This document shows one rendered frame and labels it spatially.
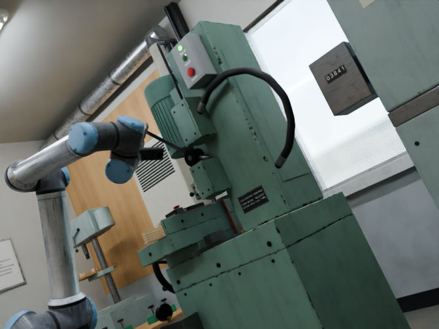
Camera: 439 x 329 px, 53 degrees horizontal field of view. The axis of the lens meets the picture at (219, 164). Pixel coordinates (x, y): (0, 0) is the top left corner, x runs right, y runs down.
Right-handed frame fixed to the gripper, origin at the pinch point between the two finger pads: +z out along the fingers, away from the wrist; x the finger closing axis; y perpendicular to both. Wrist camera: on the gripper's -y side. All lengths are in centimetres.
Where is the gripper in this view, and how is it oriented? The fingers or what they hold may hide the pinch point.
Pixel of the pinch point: (146, 140)
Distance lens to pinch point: 179.7
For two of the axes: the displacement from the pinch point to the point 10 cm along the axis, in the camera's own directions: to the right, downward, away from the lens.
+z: 0.4, -3.5, 9.3
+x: -1.9, 9.2, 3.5
